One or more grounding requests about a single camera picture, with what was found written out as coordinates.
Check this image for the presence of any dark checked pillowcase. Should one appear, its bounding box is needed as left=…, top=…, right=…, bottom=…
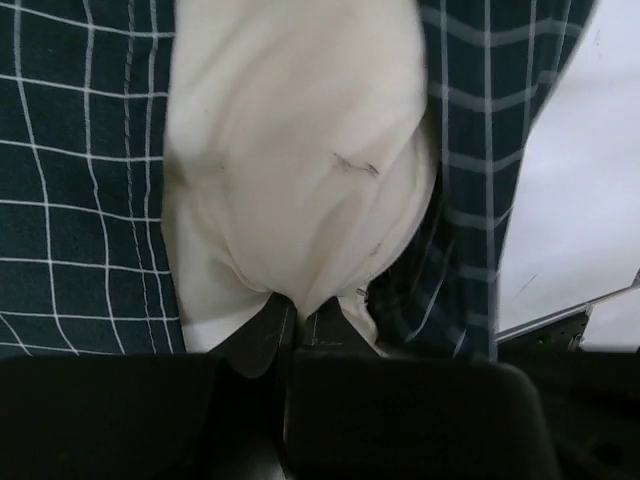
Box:
left=1, top=1, right=597, bottom=359

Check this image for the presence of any cream pillow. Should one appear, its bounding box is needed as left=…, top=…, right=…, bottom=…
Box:
left=162, top=0, right=438, bottom=352

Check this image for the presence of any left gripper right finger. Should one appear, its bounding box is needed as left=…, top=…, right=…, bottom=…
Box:
left=283, top=300, right=560, bottom=479

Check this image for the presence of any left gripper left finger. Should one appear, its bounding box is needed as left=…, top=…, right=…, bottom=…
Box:
left=1, top=295, right=296, bottom=479

